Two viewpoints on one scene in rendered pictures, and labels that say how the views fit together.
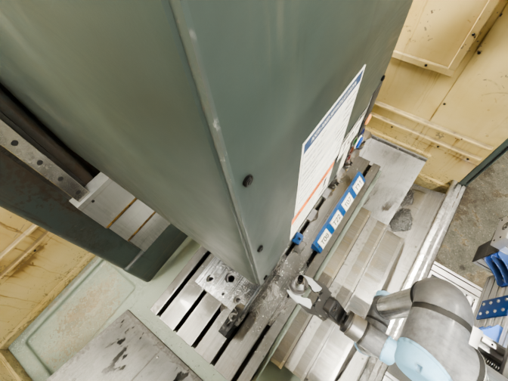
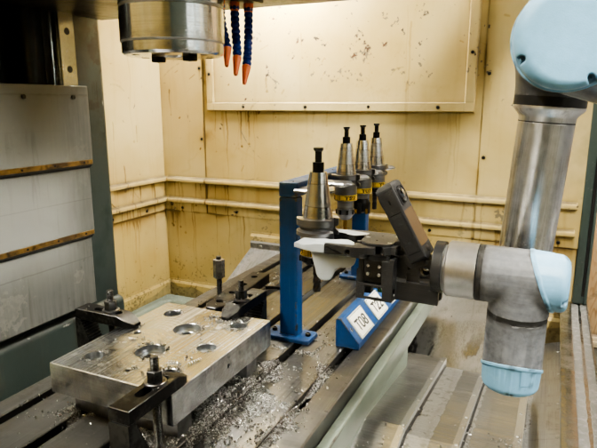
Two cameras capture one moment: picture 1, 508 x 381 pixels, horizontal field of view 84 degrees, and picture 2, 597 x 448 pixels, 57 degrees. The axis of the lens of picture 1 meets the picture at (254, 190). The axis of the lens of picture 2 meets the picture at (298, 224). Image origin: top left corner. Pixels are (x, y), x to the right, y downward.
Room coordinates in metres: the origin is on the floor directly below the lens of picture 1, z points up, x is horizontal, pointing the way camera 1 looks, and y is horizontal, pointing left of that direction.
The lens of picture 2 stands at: (-0.58, 0.19, 1.38)
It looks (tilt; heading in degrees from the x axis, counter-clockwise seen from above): 12 degrees down; 341
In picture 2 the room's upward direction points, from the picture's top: straight up
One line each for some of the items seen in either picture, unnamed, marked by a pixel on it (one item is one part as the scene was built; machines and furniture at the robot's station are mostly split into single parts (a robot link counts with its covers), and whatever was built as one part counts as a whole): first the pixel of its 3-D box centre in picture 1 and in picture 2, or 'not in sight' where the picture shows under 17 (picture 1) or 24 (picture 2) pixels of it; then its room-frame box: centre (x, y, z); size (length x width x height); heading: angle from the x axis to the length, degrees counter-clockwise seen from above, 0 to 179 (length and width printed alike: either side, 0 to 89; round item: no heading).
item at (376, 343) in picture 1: (377, 343); (521, 280); (-0.03, -0.30, 1.15); 0.11 x 0.08 x 0.09; 46
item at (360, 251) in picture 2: (312, 306); (355, 248); (0.10, -0.13, 1.18); 0.09 x 0.05 x 0.02; 60
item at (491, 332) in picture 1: (478, 331); not in sight; (-0.04, -0.71, 0.98); 0.09 x 0.09 x 0.09; 45
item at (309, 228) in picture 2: (298, 284); (317, 225); (0.17, -0.10, 1.20); 0.06 x 0.06 x 0.03
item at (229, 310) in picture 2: not in sight; (243, 316); (0.41, -0.04, 0.97); 0.13 x 0.03 x 0.15; 136
